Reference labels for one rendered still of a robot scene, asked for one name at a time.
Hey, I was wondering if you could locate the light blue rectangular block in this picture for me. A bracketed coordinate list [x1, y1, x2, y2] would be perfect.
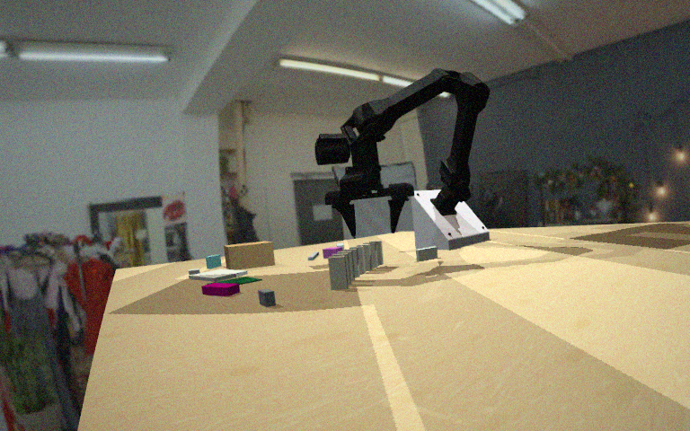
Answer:
[206, 255, 221, 269]

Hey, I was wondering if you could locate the pink square block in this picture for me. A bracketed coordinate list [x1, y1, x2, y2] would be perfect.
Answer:
[323, 247, 342, 259]

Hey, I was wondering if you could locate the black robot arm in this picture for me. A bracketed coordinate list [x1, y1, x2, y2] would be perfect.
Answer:
[315, 68, 490, 216]

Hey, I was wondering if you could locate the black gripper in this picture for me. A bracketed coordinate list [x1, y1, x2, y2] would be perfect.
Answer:
[325, 160, 414, 236]

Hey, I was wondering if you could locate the magenta rectangular block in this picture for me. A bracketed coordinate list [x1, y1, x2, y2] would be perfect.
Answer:
[201, 283, 240, 296]

